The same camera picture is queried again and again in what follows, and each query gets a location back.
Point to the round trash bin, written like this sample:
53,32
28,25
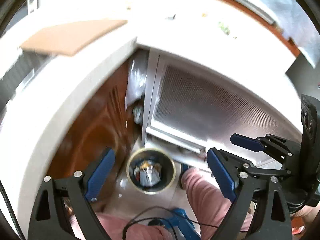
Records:
151,171

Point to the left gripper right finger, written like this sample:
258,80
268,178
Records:
225,181

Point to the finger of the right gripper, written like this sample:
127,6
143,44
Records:
215,172
246,142

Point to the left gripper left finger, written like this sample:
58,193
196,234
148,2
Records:
97,172

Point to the brown cardboard sheet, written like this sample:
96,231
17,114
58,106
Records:
68,39

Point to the ribbed glass sliding door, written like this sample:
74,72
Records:
190,108

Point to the translucent plastic sheet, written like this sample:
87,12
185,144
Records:
295,24

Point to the brown wooden cabinet door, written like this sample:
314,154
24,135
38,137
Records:
105,121

